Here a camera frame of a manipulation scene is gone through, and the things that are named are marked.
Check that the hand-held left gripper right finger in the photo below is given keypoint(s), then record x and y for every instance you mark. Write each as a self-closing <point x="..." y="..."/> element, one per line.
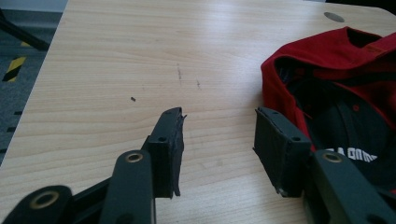
<point x="280" y="149"/>

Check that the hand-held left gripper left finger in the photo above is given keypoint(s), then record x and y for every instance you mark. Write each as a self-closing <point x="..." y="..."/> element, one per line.
<point x="165" y="155"/>

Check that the red and black baseball cap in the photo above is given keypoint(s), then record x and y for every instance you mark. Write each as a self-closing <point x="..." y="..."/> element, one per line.
<point x="334" y="77"/>

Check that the small dark crumb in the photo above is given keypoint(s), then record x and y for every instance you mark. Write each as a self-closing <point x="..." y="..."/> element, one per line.
<point x="133" y="99"/>

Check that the grey round table grommet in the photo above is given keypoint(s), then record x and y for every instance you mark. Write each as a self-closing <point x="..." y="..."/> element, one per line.
<point x="334" y="16"/>

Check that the yellow and black floor tape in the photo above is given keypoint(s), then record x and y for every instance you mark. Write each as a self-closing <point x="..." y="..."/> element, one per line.
<point x="14" y="68"/>

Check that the black metal stand leg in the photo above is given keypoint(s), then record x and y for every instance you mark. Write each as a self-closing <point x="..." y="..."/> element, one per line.
<point x="23" y="35"/>

